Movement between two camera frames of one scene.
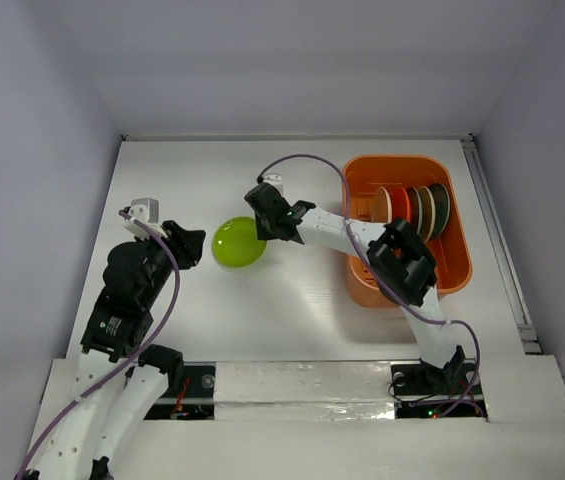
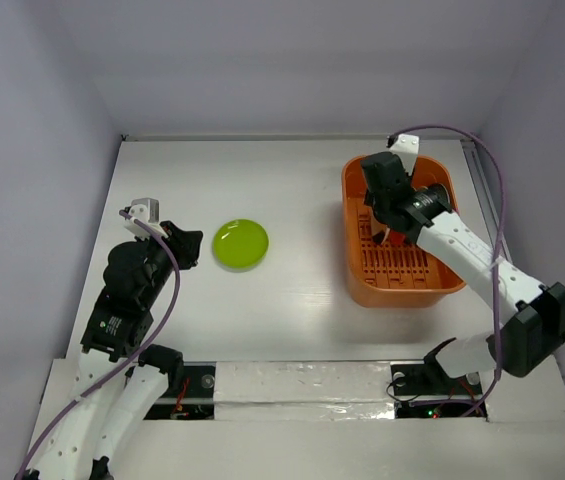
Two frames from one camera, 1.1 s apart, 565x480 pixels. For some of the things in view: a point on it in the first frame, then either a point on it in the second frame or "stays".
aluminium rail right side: [529, 338] stays
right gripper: [266, 220] to [382, 220]
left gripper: [192, 243] stays
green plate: [235, 242] stays
